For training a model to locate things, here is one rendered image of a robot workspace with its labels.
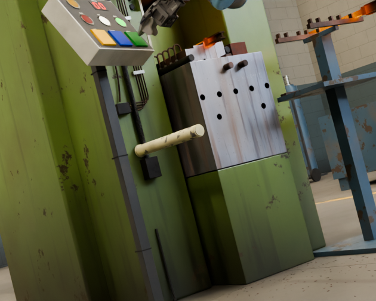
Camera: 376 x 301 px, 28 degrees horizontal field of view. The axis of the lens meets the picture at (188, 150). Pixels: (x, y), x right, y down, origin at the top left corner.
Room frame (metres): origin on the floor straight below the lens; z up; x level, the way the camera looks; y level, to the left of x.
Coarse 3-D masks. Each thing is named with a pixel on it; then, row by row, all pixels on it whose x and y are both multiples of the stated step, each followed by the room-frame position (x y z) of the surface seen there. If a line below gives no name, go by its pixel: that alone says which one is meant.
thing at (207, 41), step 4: (220, 32) 3.03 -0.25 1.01; (212, 36) 3.07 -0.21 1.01; (216, 36) 3.06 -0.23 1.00; (220, 36) 3.04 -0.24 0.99; (224, 36) 3.04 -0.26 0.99; (204, 40) 3.10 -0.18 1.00; (208, 40) 3.10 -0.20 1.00; (212, 40) 3.08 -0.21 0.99; (216, 40) 3.05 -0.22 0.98; (220, 40) 3.06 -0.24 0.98; (196, 44) 3.16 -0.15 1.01; (208, 44) 3.10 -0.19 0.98; (212, 44) 3.11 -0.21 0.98
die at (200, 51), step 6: (222, 42) 3.16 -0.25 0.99; (192, 48) 3.07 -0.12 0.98; (198, 48) 3.09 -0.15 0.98; (204, 48) 3.10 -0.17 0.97; (210, 48) 3.12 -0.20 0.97; (216, 48) 3.14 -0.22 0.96; (222, 48) 3.16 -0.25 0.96; (180, 54) 3.08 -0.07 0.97; (186, 54) 3.05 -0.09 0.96; (198, 54) 3.08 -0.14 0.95; (204, 54) 3.10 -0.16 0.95; (210, 54) 3.12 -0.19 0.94; (216, 54) 3.13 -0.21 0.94; (222, 54) 3.15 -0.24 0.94; (168, 60) 3.16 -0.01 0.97; (174, 60) 3.13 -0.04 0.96; (156, 66) 3.25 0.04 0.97; (162, 66) 3.21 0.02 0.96
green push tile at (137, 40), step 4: (124, 32) 2.72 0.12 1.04; (128, 32) 2.73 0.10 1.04; (132, 32) 2.76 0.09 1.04; (136, 32) 2.78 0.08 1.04; (128, 36) 2.71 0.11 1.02; (132, 36) 2.73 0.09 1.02; (136, 36) 2.75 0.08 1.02; (132, 40) 2.71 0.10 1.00; (136, 40) 2.72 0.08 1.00; (140, 40) 2.75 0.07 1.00; (136, 44) 2.70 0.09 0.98; (140, 44) 2.72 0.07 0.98; (144, 44) 2.75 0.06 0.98
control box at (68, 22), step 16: (48, 0) 2.58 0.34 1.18; (64, 0) 2.60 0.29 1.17; (80, 0) 2.68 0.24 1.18; (96, 0) 2.77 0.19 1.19; (48, 16) 2.59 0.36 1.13; (64, 16) 2.56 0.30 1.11; (80, 16) 2.58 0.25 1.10; (96, 16) 2.67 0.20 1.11; (112, 16) 2.76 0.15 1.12; (64, 32) 2.57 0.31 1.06; (80, 32) 2.53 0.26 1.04; (80, 48) 2.54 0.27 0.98; (96, 48) 2.51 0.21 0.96; (112, 48) 2.56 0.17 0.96; (128, 48) 2.65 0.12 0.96; (144, 48) 2.74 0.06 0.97; (96, 64) 2.57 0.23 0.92; (112, 64) 2.65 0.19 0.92; (128, 64) 2.74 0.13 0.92
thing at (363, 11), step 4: (368, 4) 3.12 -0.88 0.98; (372, 4) 3.11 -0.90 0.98; (360, 8) 3.14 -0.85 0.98; (364, 8) 3.14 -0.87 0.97; (368, 8) 3.13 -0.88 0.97; (372, 8) 3.11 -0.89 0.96; (356, 12) 3.18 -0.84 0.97; (360, 12) 3.16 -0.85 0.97; (364, 12) 3.13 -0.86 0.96; (368, 12) 3.13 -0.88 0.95; (372, 12) 3.11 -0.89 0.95; (344, 16) 3.23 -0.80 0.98; (348, 16) 3.22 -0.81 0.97; (356, 16) 3.18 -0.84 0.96; (320, 28) 3.36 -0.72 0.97; (324, 28) 3.34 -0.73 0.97; (312, 32) 3.41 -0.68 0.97
